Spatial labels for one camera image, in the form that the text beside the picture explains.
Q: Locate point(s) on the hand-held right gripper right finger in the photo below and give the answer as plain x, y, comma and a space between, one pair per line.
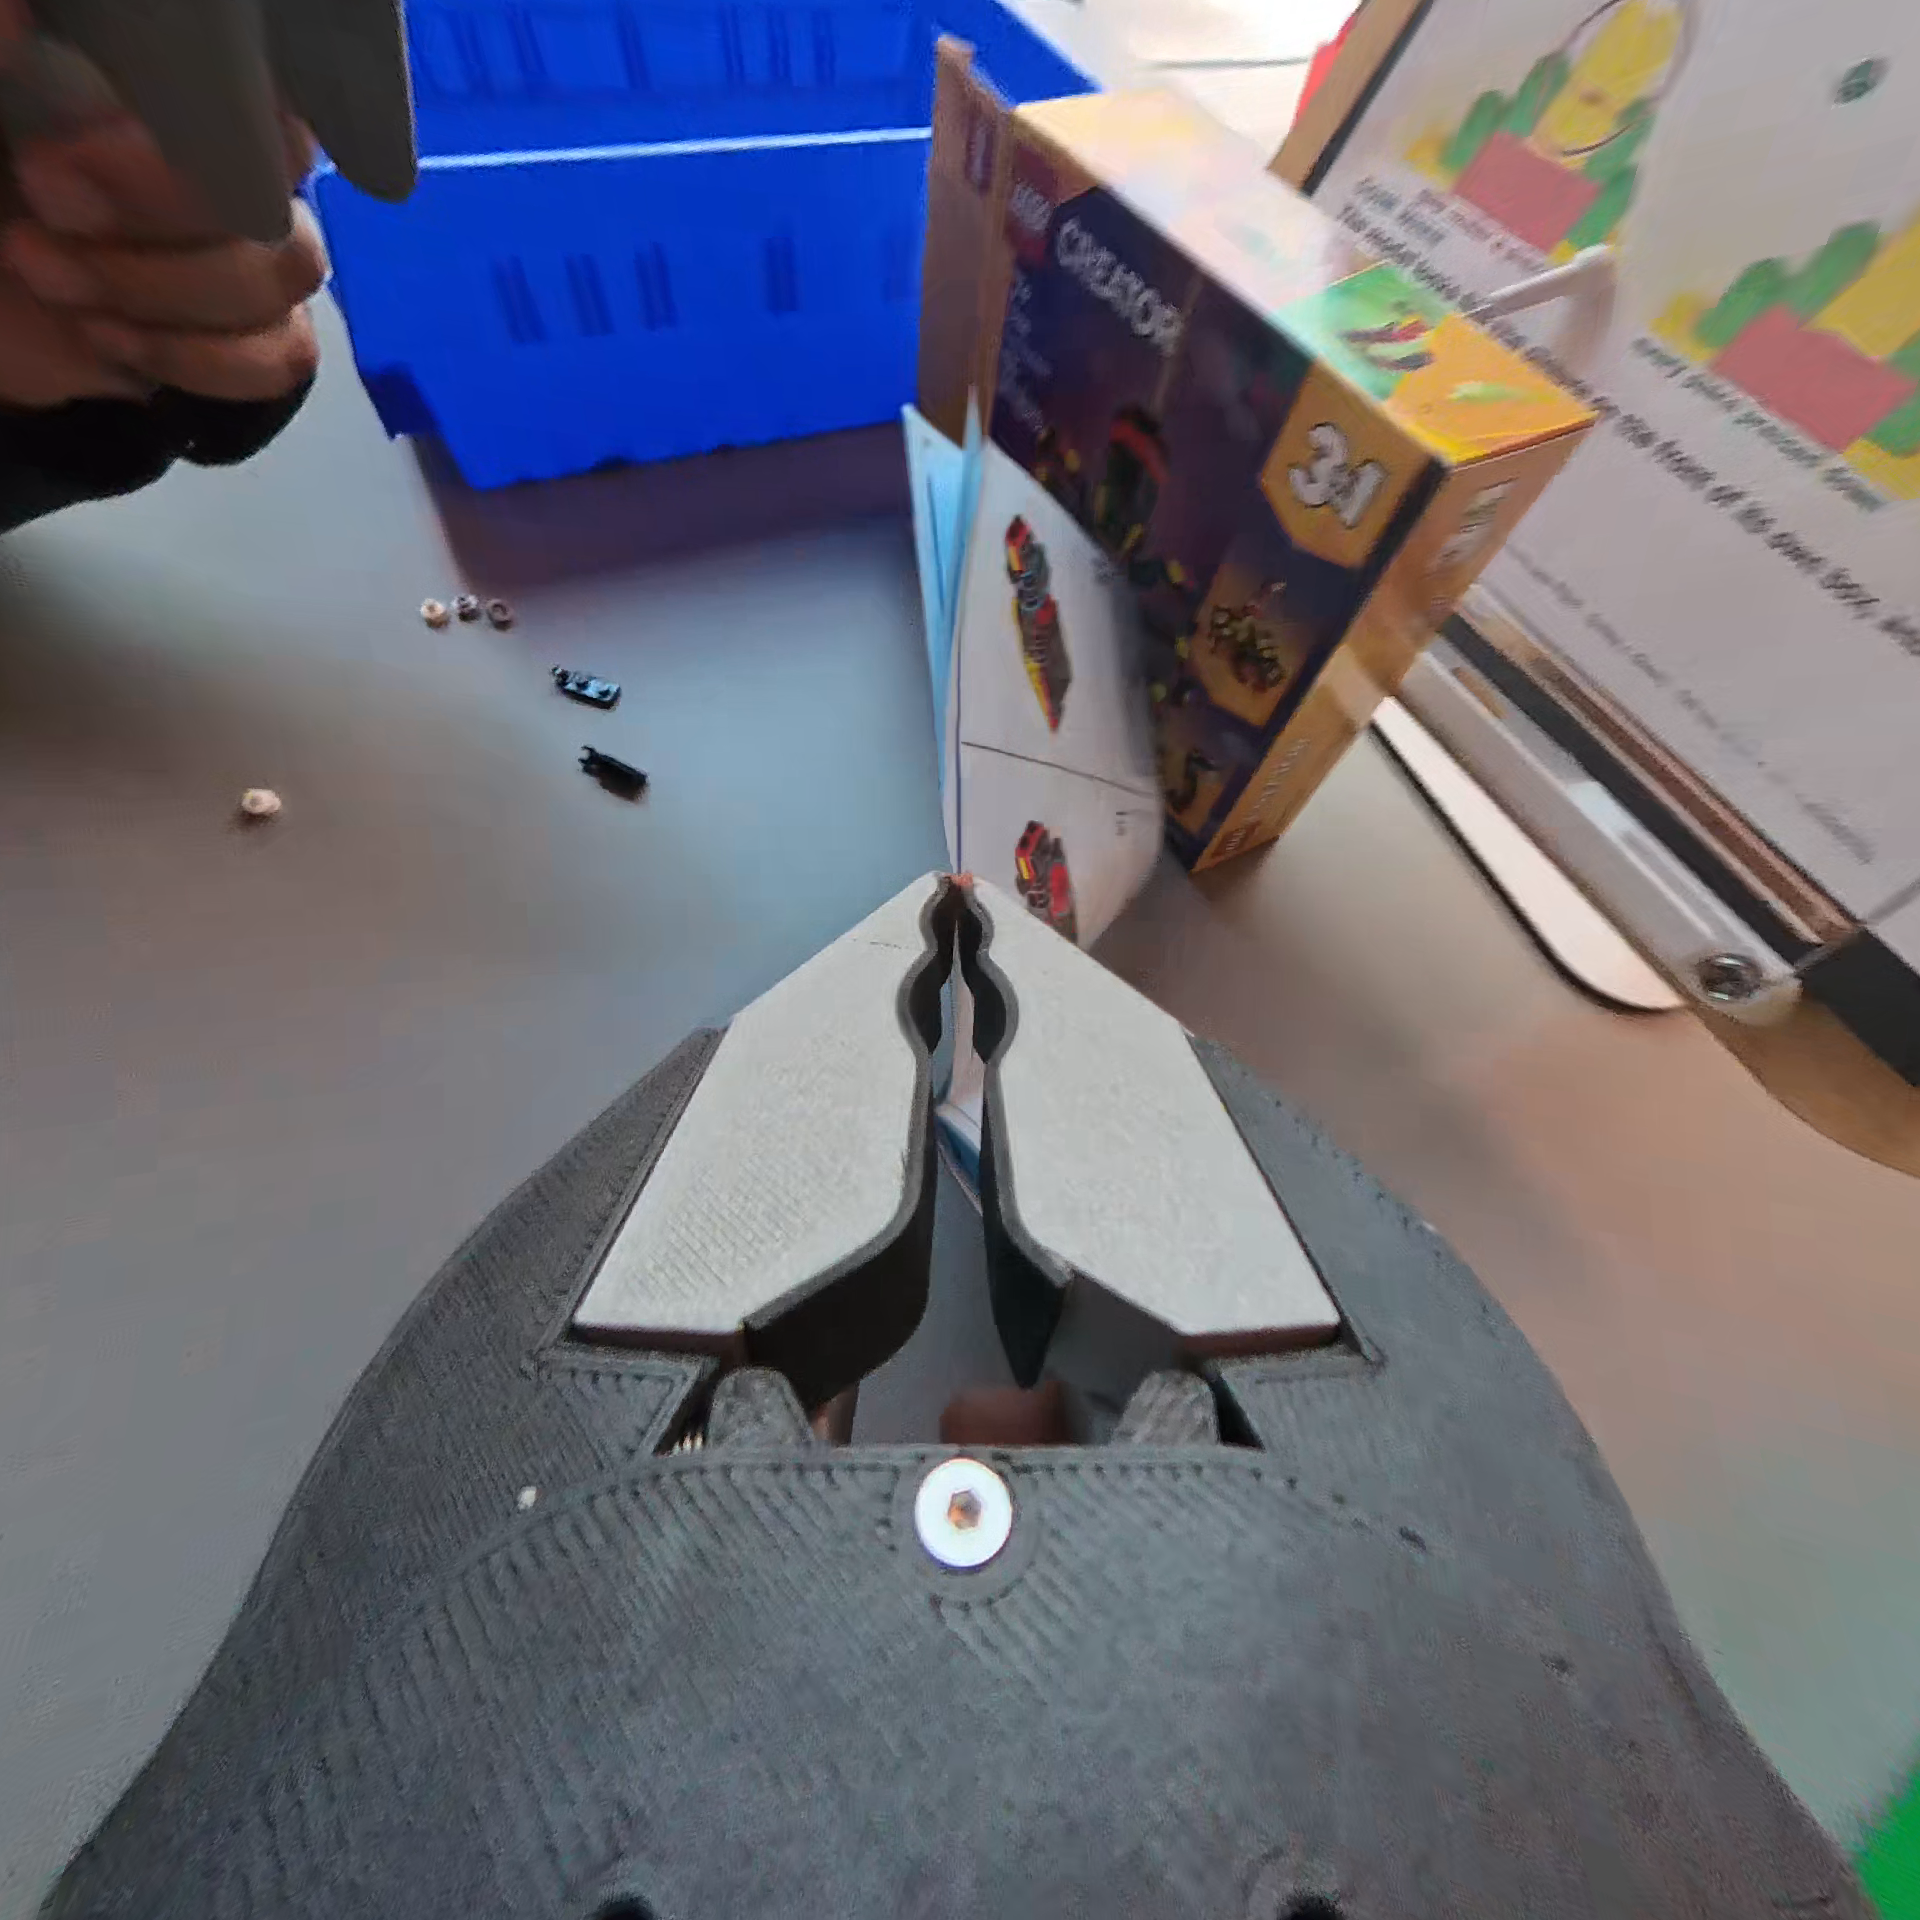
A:
1156, 1171

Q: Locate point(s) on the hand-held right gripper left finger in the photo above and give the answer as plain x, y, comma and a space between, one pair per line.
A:
764, 1171

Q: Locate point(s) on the lego instruction booklet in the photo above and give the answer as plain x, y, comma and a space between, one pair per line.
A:
1036, 722

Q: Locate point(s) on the black lego clip plate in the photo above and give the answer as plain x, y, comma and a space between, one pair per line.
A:
613, 771
585, 686

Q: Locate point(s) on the purple and yellow lego box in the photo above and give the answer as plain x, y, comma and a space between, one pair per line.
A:
1200, 451

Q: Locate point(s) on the person's left hand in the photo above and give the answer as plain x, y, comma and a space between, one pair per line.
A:
135, 316

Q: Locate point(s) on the blue plastic bin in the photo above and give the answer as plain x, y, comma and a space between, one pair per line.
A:
676, 301

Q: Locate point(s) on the white board support bar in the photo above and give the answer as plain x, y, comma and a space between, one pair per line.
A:
1621, 885

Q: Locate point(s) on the instruction sheet on clipboard stand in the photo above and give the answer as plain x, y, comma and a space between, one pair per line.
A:
1829, 1102

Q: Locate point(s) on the printed instruction sheet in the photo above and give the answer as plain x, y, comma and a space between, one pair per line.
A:
1725, 601

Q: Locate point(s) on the white holder peg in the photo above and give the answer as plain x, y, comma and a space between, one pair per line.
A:
1559, 282

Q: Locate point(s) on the green plastic bin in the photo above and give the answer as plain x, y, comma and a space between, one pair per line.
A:
1893, 1853

